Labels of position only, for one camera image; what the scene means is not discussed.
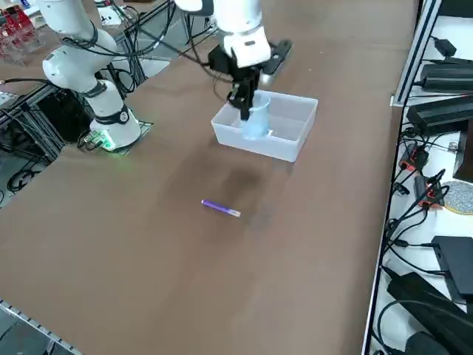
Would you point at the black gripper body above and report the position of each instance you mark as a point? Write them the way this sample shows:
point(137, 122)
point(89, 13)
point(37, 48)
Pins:
point(244, 77)

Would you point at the blue pencil holder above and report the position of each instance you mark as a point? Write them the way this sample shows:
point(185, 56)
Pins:
point(258, 122)

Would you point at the purple marker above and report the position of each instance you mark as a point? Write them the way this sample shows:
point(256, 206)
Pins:
point(218, 207)

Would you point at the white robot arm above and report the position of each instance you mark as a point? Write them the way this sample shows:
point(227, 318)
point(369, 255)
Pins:
point(107, 111)

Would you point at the clear plastic box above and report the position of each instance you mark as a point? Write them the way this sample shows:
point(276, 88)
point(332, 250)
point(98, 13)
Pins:
point(258, 148)

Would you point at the flat black box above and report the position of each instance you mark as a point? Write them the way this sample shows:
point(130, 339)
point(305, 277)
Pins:
point(458, 266)

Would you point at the tall aluminium profile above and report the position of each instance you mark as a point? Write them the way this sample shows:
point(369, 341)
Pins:
point(410, 74)

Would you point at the orange black connector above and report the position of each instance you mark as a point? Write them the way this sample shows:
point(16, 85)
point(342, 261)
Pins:
point(428, 194)
point(415, 157)

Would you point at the small black power adapter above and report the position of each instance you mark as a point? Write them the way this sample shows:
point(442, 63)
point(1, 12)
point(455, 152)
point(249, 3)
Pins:
point(445, 46)

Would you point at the acrylic rack with red items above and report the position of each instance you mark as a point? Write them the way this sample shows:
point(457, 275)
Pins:
point(18, 33)

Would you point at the round grey disc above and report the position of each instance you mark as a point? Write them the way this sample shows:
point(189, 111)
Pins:
point(460, 197)

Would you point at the large black power brick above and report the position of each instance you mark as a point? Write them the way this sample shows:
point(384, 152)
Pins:
point(425, 296)

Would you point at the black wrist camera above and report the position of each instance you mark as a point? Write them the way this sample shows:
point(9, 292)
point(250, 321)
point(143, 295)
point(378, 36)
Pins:
point(220, 61)

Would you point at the black flange bracket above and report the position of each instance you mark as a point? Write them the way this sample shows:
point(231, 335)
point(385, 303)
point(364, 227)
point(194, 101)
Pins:
point(279, 55)

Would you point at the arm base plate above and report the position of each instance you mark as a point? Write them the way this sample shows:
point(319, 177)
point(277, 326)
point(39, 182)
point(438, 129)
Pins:
point(146, 127)

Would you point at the aluminium support frame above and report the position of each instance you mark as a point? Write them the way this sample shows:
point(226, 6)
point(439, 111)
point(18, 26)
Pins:
point(22, 107)

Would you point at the ridged aluminium rail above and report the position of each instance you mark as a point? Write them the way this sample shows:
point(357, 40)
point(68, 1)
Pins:
point(29, 321)

